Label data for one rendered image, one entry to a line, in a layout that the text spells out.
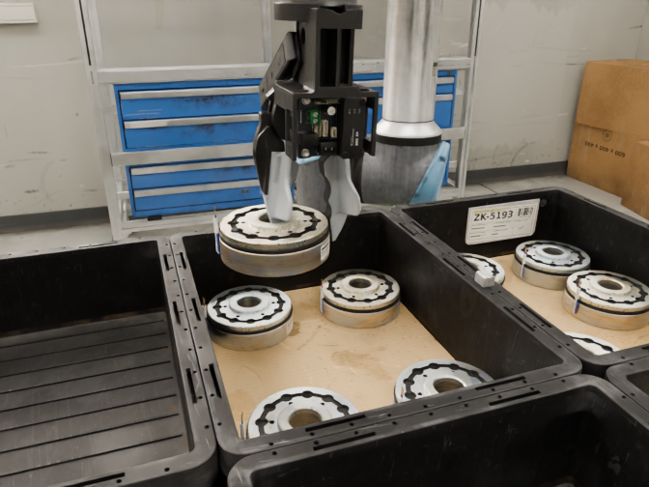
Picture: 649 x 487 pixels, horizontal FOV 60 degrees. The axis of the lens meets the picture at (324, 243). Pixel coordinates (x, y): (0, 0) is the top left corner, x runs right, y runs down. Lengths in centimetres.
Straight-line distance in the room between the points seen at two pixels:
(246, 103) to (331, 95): 204
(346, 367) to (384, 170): 41
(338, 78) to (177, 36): 285
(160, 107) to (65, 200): 119
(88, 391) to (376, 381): 30
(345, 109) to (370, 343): 32
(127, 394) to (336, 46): 40
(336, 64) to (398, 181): 52
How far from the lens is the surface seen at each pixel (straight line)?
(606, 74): 416
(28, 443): 61
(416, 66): 92
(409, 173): 94
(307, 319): 72
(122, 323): 76
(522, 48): 405
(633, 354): 55
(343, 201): 53
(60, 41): 329
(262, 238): 50
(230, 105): 247
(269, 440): 41
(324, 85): 45
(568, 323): 77
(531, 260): 85
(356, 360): 65
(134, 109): 245
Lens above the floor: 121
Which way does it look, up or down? 24 degrees down
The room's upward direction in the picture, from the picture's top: straight up
